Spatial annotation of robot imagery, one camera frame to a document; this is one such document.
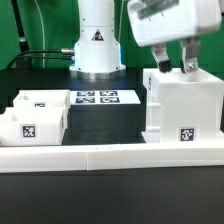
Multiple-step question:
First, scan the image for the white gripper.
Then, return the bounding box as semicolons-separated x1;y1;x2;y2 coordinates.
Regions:
127;0;222;73

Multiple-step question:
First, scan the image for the white drawer cabinet box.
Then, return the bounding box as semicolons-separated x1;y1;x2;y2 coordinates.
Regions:
142;68;224;143

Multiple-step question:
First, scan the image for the white drawer tray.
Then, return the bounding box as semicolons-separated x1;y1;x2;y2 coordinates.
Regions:
0;107;67;147
13;90;71;115

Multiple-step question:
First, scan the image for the white front drawer tray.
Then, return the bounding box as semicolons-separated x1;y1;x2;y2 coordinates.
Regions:
0;107;67;147

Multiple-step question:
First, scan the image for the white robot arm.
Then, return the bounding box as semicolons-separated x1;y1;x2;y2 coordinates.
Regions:
70;0;224;79

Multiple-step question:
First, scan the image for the white fiducial marker sheet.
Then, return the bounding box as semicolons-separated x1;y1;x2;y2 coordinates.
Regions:
70;90;140;105

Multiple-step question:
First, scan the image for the black pole stand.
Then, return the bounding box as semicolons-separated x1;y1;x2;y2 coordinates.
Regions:
11;0;32;70

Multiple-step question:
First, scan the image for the white thin cable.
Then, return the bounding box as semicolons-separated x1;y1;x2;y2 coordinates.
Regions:
33;0;46;69

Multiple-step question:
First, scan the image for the black cable with connector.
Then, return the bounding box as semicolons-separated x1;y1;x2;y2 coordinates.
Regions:
5;47;76;70

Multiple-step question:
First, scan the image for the white U-shaped fence wall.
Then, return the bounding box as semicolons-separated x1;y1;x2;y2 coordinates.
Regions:
0;141;224;173

